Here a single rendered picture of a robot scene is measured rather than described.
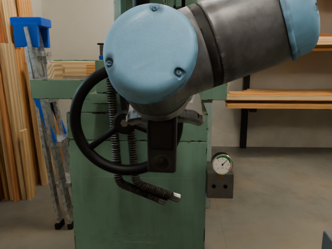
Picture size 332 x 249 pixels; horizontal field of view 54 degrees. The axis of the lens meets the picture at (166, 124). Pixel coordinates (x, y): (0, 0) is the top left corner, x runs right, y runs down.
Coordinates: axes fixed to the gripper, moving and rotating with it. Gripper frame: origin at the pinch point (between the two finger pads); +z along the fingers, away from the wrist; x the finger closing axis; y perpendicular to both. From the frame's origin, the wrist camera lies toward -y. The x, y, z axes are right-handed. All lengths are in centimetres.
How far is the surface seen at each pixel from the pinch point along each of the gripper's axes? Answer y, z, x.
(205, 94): 13.4, 30.4, -10.2
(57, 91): 14.3, 30.2, 34.9
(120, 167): -8.6, 18.8, 12.5
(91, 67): 26, 43, 28
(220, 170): -9.2, 32.0, -14.4
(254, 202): -31, 160, -52
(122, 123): 1.9, 13.3, 11.3
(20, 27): 61, 86, 79
